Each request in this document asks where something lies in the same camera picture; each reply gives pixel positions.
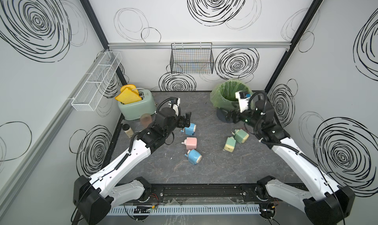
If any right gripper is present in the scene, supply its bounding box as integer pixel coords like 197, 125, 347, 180
220, 100, 262, 131

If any green sharpener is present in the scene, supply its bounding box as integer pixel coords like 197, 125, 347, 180
223, 137, 236, 152
231, 129, 250, 143

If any pink pencil sharpener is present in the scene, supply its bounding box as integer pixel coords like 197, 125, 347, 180
182, 137, 197, 150

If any green sharpener bottom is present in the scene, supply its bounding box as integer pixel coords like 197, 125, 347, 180
223, 137, 236, 152

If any blue sharpener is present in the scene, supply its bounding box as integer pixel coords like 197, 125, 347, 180
181, 123, 196, 135
185, 149, 202, 165

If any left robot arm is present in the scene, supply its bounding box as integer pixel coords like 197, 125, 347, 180
73, 97, 191, 225

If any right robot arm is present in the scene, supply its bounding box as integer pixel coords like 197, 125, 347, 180
231, 91, 355, 225

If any bin with green bag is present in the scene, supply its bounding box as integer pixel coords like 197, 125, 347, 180
210, 80, 253, 123

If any mint green toaster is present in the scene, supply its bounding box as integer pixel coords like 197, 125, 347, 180
118, 89, 157, 121

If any small beige bottle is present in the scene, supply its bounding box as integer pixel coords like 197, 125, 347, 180
122, 123, 134, 138

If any yellow toy toast slice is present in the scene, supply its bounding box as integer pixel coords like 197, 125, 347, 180
115, 84, 142, 105

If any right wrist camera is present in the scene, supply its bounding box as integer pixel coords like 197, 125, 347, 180
235, 91, 252, 113

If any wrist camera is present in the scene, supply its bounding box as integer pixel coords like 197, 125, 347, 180
168, 97, 181, 116
235, 91, 252, 113

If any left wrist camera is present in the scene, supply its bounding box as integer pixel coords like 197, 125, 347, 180
168, 97, 181, 116

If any black wire basket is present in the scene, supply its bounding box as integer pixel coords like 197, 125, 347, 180
169, 43, 215, 74

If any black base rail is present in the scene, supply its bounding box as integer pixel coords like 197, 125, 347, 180
85, 182, 322, 203

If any grey slotted cable duct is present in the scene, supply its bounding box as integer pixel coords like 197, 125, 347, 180
108, 204, 261, 216

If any white wire shelf basket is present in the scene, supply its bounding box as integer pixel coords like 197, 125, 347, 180
71, 51, 122, 111

